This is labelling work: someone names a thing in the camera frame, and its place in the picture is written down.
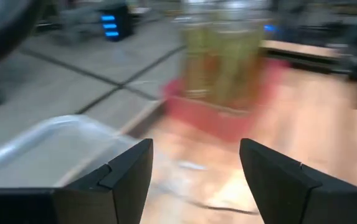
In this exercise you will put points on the black box blue lights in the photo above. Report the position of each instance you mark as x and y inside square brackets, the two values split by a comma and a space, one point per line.
[116, 25]

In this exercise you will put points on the large clear plastic bin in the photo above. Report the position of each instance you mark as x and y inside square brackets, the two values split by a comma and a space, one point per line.
[50, 149]

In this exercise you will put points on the red plastic tray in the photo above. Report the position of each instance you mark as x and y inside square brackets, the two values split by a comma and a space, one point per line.
[215, 121]

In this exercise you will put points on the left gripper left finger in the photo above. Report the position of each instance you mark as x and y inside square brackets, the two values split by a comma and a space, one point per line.
[56, 207]

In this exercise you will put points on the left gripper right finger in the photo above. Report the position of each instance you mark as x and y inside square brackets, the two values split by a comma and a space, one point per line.
[306, 205]

